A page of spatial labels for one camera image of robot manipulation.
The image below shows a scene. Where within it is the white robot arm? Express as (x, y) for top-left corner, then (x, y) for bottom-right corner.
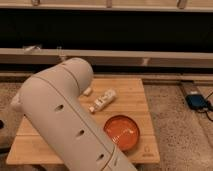
(11, 58), (137, 171)

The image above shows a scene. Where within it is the small white bottle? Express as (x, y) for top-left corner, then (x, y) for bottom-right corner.
(89, 89), (117, 113)

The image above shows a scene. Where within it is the white rectangular sponge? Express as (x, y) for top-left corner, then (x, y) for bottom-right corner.
(83, 87), (93, 96)

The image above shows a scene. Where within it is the orange round bowl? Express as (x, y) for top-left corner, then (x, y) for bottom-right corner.
(104, 115), (140, 151)

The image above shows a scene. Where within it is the blue device on floor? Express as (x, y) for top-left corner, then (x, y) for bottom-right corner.
(186, 94), (207, 110)

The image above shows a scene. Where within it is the black cable on floor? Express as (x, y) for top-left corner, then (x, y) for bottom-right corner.
(195, 91), (213, 122)

